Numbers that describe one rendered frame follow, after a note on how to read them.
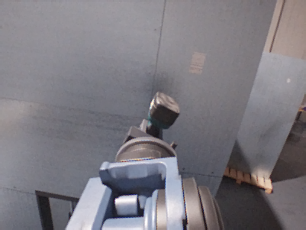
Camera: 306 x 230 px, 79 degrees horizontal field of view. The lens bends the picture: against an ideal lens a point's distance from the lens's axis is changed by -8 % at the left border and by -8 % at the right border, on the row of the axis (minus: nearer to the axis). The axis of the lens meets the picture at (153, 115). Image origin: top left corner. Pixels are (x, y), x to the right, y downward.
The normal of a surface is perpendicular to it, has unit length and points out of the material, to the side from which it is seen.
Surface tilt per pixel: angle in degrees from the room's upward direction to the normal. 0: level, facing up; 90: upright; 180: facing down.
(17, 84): 90
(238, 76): 90
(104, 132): 90
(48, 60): 90
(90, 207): 17
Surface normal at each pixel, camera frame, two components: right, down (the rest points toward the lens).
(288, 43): -0.04, 0.37
